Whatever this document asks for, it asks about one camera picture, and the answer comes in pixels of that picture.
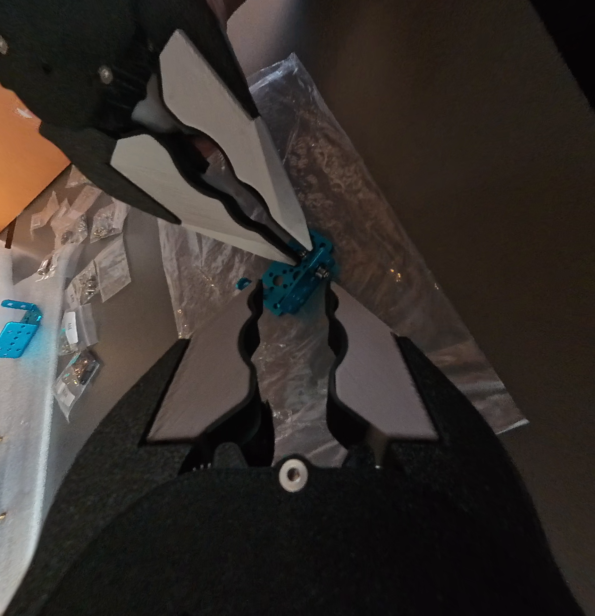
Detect clear plastic bag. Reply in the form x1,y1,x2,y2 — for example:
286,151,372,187
158,50,529,467

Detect orange cardboard box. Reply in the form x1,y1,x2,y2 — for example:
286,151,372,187
0,72,72,239

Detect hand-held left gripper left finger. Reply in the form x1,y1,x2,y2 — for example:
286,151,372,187
146,279,262,443

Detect scattered small parts bags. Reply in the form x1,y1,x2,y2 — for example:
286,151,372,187
30,166,132,422

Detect blue perforated metal bracket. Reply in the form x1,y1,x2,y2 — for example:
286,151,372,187
236,228,337,318

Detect person's right hand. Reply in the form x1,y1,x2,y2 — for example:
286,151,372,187
194,135,226,167

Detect white foam sheet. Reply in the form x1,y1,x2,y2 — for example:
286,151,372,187
0,236,101,616

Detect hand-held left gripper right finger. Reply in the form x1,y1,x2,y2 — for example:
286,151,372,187
326,280,440,441

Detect grey desk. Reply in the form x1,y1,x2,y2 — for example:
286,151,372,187
4,0,595,616

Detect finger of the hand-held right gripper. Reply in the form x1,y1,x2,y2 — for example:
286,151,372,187
158,29,313,248
109,134,299,265

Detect blue U-shaped metal bracket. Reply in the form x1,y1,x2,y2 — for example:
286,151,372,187
0,299,42,359

